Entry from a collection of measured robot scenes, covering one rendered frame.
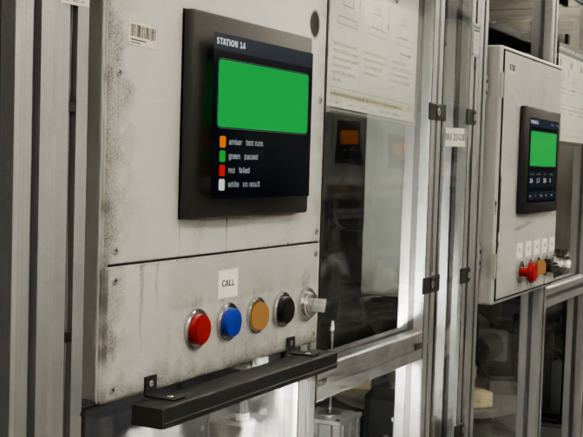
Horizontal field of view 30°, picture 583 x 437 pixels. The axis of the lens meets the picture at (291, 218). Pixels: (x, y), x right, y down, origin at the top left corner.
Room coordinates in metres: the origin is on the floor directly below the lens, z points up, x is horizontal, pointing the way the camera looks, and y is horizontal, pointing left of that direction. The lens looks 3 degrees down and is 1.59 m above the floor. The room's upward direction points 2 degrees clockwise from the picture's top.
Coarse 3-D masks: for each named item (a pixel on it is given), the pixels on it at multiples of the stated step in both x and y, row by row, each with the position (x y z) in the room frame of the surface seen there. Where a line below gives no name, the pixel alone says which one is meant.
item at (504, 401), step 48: (528, 0) 2.18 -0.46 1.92; (528, 48) 2.88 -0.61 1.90; (576, 48) 2.52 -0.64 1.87; (576, 96) 2.54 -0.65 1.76; (576, 144) 2.56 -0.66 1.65; (576, 192) 2.61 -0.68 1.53; (576, 240) 2.63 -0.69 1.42; (480, 336) 1.98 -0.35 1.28; (528, 336) 2.28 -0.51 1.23; (480, 384) 1.99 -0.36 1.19; (480, 432) 2.00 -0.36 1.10
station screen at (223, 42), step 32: (256, 64) 1.12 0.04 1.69; (288, 64) 1.18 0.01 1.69; (224, 128) 1.07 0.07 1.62; (256, 128) 1.12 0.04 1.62; (224, 160) 1.07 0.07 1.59; (256, 160) 1.12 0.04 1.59; (288, 160) 1.19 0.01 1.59; (224, 192) 1.07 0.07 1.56; (256, 192) 1.12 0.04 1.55; (288, 192) 1.19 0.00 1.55
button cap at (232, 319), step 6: (228, 312) 1.11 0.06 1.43; (234, 312) 1.12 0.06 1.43; (228, 318) 1.11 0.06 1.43; (234, 318) 1.12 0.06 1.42; (240, 318) 1.13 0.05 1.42; (228, 324) 1.11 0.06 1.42; (234, 324) 1.12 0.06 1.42; (240, 324) 1.13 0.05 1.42; (228, 330) 1.11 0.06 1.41; (234, 330) 1.12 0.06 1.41
